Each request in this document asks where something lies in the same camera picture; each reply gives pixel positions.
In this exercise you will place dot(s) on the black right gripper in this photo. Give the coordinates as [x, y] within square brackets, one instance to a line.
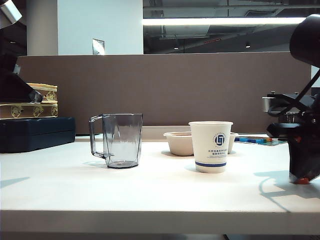
[307, 130]

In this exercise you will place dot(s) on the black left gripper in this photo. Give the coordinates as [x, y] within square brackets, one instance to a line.
[7, 63]

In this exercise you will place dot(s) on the red letter c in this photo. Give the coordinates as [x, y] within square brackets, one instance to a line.
[303, 181]

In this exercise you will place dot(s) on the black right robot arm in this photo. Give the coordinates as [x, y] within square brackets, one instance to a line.
[307, 37]

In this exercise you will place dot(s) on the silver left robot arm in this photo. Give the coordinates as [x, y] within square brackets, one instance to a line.
[8, 10]

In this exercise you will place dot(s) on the white paper cup blue logo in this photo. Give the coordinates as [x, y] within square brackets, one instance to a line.
[210, 160]

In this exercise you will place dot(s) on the dark blue case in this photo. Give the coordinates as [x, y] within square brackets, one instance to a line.
[37, 135]

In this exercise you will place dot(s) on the transparent grey plastic mug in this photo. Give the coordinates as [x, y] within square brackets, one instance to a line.
[122, 140]

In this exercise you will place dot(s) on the beige oval pulp bowl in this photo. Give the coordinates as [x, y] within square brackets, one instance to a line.
[178, 145]

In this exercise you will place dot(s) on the brown desk partition screen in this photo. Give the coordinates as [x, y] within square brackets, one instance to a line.
[175, 87]

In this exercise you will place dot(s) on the long ceiling light strip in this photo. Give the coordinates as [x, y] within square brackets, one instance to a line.
[225, 21]

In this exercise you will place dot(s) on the silver wall plate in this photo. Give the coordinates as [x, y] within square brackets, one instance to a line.
[98, 46]

